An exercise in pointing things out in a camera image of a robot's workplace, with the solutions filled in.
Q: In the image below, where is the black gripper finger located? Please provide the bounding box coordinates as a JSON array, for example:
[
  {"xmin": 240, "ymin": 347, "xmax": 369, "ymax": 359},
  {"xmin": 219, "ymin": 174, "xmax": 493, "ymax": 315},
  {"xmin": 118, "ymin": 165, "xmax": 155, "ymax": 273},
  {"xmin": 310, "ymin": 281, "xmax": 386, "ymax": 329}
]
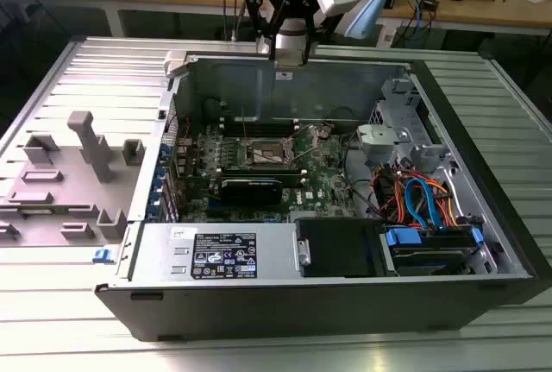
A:
[
  {"xmin": 244, "ymin": 0, "xmax": 288, "ymax": 62},
  {"xmin": 300, "ymin": 0, "xmax": 342, "ymax": 66}
]

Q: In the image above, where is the metal socket cover frame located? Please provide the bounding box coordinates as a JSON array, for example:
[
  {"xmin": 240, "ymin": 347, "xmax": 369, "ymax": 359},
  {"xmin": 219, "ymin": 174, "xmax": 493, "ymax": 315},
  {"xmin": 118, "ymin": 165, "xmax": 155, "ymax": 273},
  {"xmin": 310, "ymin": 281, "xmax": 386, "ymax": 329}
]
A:
[{"xmin": 284, "ymin": 123, "xmax": 323, "ymax": 162}]

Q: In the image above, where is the CPU socket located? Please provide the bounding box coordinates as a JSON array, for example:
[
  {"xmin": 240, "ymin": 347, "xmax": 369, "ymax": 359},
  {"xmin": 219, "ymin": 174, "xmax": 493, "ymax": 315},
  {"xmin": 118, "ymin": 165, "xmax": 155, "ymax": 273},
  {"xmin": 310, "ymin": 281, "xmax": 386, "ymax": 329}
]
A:
[{"xmin": 246, "ymin": 134, "xmax": 299, "ymax": 168}]

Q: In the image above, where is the black drive bay cover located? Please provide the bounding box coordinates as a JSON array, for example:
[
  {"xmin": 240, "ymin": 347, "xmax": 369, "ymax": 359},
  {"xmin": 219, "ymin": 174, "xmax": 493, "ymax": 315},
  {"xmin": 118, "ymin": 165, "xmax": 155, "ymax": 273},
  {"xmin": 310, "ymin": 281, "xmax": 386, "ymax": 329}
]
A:
[{"xmin": 295, "ymin": 218, "xmax": 385, "ymax": 279}]

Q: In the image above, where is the silver metal disk cage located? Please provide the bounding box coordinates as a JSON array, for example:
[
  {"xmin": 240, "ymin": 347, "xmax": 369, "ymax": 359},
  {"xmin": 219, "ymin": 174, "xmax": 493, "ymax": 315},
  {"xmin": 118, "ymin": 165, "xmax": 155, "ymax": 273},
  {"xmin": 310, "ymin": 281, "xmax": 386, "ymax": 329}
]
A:
[{"xmin": 355, "ymin": 78, "xmax": 458, "ymax": 174}]

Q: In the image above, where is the green motherboard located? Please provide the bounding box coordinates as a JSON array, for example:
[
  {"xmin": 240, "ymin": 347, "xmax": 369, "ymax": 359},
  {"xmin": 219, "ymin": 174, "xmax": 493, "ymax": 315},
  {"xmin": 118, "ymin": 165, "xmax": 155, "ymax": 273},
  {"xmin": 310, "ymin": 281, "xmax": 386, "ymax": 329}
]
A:
[{"xmin": 176, "ymin": 119, "xmax": 376, "ymax": 224}]

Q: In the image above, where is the black graphics card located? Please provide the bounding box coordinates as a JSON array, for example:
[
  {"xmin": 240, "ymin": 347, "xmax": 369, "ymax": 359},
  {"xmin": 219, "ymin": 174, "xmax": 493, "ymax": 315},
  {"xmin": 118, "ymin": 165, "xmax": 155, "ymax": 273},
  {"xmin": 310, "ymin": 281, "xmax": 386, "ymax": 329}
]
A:
[{"xmin": 218, "ymin": 177, "xmax": 285, "ymax": 208}]

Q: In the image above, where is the blue expansion card retainer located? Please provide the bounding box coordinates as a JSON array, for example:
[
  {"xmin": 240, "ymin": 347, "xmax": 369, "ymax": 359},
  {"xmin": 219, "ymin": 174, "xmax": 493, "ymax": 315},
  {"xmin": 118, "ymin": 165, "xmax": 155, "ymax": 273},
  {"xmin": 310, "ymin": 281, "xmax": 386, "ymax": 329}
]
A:
[{"xmin": 145, "ymin": 142, "xmax": 173, "ymax": 223}]

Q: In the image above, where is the silver metal latch plate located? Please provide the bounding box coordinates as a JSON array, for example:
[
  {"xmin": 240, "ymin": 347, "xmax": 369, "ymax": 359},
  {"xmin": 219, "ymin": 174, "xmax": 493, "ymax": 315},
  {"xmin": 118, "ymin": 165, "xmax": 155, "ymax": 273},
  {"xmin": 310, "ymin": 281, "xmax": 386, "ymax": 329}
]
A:
[{"xmin": 292, "ymin": 237, "xmax": 311, "ymax": 266}]

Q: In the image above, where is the grey plastic parts rack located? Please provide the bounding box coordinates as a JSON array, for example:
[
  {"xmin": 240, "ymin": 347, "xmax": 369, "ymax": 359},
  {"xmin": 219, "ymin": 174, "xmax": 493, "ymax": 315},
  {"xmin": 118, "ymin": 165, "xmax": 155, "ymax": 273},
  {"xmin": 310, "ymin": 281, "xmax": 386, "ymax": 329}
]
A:
[{"xmin": 0, "ymin": 110, "xmax": 146, "ymax": 249}]

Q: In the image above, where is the hard disk in blue carrier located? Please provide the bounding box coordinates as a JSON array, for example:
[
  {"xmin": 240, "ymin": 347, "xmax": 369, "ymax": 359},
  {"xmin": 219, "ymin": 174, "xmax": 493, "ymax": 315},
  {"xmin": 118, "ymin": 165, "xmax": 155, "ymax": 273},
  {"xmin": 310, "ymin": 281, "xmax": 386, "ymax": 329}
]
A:
[{"xmin": 379, "ymin": 224, "xmax": 484, "ymax": 278}]

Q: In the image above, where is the silver power supply unit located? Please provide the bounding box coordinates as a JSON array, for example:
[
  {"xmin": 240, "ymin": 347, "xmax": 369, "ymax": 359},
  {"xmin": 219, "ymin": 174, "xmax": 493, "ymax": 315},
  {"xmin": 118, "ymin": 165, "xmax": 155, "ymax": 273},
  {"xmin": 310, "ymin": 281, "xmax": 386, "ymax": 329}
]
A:
[{"xmin": 129, "ymin": 220, "xmax": 303, "ymax": 282}]

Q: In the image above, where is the black open PC case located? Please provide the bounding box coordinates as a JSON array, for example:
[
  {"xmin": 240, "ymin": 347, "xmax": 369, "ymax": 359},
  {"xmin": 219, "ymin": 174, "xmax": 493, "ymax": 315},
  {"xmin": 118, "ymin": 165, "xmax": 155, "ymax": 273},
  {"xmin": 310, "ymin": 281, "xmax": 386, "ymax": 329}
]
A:
[{"xmin": 93, "ymin": 50, "xmax": 552, "ymax": 343}]

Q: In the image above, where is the green RAM stick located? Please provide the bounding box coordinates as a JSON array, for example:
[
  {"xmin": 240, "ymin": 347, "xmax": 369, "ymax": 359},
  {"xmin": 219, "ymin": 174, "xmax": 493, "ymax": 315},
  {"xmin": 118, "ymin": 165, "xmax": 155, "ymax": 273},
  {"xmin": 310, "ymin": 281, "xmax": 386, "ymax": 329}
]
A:
[{"xmin": 21, "ymin": 206, "xmax": 57, "ymax": 218}]

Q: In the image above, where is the black wire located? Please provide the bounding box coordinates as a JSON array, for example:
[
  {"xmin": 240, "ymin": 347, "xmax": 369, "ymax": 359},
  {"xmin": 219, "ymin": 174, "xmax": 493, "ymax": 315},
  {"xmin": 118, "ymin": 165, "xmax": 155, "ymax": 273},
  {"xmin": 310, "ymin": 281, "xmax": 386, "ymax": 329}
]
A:
[{"xmin": 342, "ymin": 132, "xmax": 385, "ymax": 222}]

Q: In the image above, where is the orange red wire bundle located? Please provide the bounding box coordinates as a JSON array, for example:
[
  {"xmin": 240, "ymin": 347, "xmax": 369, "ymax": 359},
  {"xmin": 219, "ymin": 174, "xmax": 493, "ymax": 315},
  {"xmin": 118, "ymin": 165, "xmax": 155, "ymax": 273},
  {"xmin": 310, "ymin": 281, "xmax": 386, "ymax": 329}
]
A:
[{"xmin": 370, "ymin": 164, "xmax": 471, "ymax": 229}]

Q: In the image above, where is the blue flat data wire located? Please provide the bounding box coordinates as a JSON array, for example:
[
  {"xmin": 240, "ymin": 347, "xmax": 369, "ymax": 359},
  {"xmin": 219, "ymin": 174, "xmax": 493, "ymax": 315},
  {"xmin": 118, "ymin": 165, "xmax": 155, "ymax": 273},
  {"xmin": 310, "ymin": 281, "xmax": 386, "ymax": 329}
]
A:
[{"xmin": 405, "ymin": 177, "xmax": 445, "ymax": 230}]

